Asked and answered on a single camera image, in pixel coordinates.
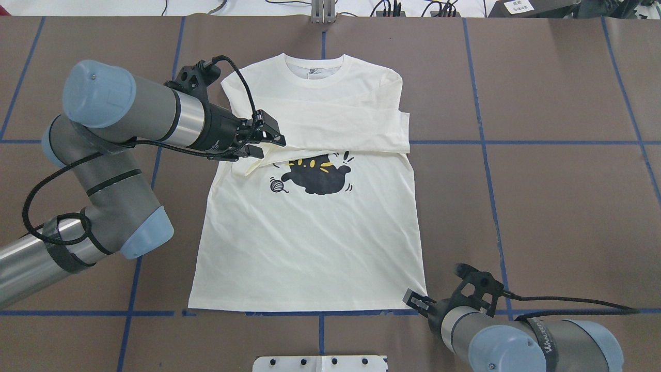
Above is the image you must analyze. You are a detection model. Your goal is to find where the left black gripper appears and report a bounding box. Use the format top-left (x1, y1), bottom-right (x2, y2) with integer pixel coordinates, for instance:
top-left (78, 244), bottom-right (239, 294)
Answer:
top-left (195, 103), bottom-right (287, 162)

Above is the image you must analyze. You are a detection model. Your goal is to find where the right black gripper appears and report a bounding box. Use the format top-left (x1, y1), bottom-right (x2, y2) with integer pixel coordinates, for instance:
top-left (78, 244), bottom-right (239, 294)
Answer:
top-left (403, 289), bottom-right (465, 336)

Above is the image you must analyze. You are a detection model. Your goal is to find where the cream long-sleeve cat shirt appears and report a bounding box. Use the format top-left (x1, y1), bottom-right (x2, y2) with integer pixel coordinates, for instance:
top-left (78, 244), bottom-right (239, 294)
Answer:
top-left (188, 54), bottom-right (427, 312)

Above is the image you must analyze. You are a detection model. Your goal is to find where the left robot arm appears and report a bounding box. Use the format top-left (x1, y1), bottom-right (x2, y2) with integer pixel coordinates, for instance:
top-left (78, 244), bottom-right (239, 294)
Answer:
top-left (1, 56), bottom-right (286, 308)

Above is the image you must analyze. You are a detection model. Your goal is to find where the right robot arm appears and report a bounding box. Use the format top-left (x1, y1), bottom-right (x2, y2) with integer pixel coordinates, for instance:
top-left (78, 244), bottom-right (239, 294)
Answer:
top-left (403, 289), bottom-right (624, 371)

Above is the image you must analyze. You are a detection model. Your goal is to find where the black device with label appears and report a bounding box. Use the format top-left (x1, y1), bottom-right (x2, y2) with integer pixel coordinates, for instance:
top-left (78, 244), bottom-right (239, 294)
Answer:
top-left (487, 1), bottom-right (581, 19)

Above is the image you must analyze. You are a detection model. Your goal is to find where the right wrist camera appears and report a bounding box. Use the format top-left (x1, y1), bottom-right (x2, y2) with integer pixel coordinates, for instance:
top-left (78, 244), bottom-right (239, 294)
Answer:
top-left (449, 263), bottom-right (505, 317)

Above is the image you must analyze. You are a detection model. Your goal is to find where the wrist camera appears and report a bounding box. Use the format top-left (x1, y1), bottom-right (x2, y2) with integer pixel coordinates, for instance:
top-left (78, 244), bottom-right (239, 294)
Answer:
top-left (449, 263), bottom-right (505, 317)
top-left (164, 60), bottom-right (222, 103)

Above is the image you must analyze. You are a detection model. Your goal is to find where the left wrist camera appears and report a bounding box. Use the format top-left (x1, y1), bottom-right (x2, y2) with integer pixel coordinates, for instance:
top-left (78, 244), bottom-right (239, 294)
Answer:
top-left (164, 60), bottom-right (222, 103)

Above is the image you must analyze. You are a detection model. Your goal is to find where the grey aluminium profile post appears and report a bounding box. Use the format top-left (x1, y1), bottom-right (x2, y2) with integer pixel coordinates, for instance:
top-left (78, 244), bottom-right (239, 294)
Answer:
top-left (310, 0), bottom-right (337, 24)

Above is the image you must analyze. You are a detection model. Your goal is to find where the white metal base plate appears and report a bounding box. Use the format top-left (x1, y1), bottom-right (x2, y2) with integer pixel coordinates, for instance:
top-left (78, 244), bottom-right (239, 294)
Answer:
top-left (252, 355), bottom-right (389, 371)

